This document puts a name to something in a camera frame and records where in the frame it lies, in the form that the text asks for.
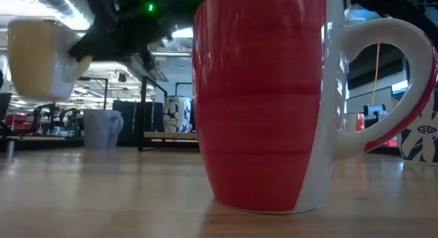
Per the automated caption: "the grey metal post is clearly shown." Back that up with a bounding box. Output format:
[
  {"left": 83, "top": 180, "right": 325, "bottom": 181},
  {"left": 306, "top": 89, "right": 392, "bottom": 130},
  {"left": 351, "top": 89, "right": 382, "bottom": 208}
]
[{"left": 5, "top": 139, "right": 16, "bottom": 162}]

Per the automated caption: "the yellow and white mug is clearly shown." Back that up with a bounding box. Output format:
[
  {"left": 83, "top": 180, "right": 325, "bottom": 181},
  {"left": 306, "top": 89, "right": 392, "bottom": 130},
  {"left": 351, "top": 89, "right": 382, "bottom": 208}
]
[{"left": 7, "top": 18, "right": 94, "bottom": 103}]

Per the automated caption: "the long ceiling light bar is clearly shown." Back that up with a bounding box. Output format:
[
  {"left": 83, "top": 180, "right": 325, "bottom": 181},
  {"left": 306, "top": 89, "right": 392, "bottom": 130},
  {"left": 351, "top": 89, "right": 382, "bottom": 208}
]
[{"left": 150, "top": 51, "right": 193, "bottom": 58}]

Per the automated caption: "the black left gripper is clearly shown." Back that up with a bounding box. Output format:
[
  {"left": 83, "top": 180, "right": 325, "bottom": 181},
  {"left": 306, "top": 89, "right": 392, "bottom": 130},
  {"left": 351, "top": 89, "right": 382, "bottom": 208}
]
[{"left": 68, "top": 12, "right": 174, "bottom": 70}]

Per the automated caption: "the white partition panel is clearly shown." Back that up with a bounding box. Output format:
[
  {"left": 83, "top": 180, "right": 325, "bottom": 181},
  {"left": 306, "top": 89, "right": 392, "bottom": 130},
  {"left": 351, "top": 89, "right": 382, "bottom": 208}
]
[{"left": 347, "top": 86, "right": 394, "bottom": 114}]

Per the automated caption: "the pale grey ceramic mug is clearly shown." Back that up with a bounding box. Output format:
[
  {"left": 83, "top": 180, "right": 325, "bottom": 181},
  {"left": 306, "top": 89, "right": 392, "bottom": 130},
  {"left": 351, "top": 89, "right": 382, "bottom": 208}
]
[{"left": 83, "top": 109, "right": 125, "bottom": 150}]

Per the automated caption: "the black white electronic device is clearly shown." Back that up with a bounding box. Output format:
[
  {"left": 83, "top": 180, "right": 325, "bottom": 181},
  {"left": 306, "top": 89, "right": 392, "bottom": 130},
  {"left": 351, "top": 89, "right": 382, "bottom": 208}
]
[{"left": 363, "top": 103, "right": 387, "bottom": 116}]

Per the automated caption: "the red bin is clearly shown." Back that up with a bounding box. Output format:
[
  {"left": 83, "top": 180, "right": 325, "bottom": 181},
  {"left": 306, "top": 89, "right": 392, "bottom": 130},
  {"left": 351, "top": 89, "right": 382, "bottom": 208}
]
[{"left": 5, "top": 114, "right": 34, "bottom": 133}]

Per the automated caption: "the navy white floral mug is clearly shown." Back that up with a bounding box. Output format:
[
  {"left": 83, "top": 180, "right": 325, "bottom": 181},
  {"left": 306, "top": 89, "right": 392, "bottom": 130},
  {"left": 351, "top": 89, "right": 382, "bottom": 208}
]
[
  {"left": 393, "top": 89, "right": 438, "bottom": 167},
  {"left": 162, "top": 95, "right": 193, "bottom": 133}
]

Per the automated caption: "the orange and white mug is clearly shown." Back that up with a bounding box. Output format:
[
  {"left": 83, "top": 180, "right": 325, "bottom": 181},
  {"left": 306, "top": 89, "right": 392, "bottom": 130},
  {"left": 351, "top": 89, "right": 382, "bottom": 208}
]
[{"left": 344, "top": 112, "right": 365, "bottom": 133}]

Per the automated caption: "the small red box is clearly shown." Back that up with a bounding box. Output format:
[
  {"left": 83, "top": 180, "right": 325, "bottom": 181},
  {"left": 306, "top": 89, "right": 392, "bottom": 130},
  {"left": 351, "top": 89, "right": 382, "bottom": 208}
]
[{"left": 378, "top": 137, "right": 398, "bottom": 148}]

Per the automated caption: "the black metal background frame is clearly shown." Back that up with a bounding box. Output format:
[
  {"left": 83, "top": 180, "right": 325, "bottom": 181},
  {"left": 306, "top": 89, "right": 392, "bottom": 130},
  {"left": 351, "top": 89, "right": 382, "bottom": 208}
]
[{"left": 77, "top": 76, "right": 109, "bottom": 111}]

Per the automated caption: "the black cabinet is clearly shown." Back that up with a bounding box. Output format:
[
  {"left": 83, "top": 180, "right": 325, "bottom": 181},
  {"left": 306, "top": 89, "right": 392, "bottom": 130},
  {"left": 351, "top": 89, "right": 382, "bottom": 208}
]
[{"left": 112, "top": 99, "right": 165, "bottom": 143}]

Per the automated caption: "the black wire basket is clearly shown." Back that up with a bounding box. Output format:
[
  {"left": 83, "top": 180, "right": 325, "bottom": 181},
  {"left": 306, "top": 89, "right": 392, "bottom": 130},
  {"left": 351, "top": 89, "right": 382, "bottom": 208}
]
[{"left": 363, "top": 113, "right": 387, "bottom": 130}]

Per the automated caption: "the yellow hanging cable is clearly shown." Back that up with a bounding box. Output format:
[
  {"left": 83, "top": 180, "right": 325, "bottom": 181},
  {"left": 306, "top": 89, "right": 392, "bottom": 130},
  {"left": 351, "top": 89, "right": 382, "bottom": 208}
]
[{"left": 371, "top": 42, "right": 381, "bottom": 105}]

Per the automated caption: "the red and white mug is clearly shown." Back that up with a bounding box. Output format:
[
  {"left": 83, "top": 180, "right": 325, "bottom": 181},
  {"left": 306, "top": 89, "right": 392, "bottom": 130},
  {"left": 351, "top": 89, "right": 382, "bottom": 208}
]
[{"left": 192, "top": 0, "right": 438, "bottom": 215}]

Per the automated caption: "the black metal wooden rack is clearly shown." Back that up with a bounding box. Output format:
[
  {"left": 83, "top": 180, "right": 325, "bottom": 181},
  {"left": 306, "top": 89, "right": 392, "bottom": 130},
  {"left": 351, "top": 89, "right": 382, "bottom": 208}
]
[{"left": 138, "top": 75, "right": 200, "bottom": 153}]

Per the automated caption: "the black monitor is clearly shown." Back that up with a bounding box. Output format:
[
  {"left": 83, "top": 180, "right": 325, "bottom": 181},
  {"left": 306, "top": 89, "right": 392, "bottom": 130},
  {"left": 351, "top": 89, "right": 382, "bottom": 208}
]
[{"left": 0, "top": 92, "right": 13, "bottom": 121}]

